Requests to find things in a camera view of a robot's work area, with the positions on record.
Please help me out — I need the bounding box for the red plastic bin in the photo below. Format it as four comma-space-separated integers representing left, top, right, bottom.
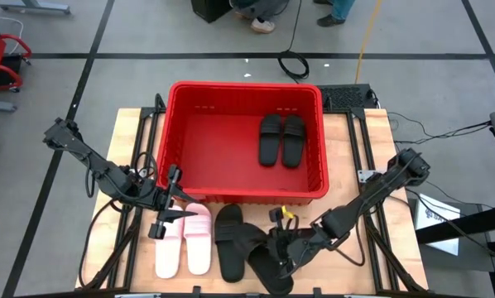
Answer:
155, 80, 330, 207

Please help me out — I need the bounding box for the black perforated computer case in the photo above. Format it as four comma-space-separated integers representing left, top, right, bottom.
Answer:
315, 84, 377, 112

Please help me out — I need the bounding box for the yellow hanging cable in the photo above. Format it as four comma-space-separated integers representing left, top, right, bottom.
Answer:
353, 0, 383, 84

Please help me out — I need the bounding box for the pink slide sandal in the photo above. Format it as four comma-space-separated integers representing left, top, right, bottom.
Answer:
154, 204, 185, 280
184, 202, 213, 276

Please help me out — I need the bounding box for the silver metal bracket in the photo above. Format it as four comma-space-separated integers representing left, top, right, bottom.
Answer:
357, 168, 376, 184

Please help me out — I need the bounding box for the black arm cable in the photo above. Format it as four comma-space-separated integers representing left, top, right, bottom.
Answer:
334, 219, 367, 268
131, 151, 161, 200
78, 197, 127, 290

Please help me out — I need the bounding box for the black slide sandal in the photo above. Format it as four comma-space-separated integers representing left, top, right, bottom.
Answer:
214, 203, 247, 284
281, 114, 307, 169
258, 113, 283, 168
234, 223, 296, 296

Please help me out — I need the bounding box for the grey metal stand foot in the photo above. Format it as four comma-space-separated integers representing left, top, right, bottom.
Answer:
0, 0, 71, 16

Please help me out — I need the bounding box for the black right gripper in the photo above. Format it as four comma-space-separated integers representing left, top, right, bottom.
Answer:
266, 206, 320, 279

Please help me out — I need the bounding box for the black box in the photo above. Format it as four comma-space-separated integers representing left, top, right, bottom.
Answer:
190, 0, 233, 24

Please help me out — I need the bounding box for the black metal bar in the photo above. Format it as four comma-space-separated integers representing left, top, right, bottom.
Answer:
415, 201, 495, 245

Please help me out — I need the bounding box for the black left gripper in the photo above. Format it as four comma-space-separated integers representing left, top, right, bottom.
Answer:
147, 164, 199, 240

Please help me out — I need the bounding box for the black floor cable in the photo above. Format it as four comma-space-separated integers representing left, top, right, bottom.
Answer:
404, 188, 495, 266
276, 0, 310, 84
387, 111, 493, 146

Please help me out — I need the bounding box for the white paper sheet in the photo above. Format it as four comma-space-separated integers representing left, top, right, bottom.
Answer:
414, 193, 463, 257

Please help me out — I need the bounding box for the person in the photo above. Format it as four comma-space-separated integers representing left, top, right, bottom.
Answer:
312, 0, 356, 28
230, 0, 291, 35

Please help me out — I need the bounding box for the black aluminium table frame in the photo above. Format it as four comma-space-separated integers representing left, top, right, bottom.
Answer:
76, 93, 430, 298

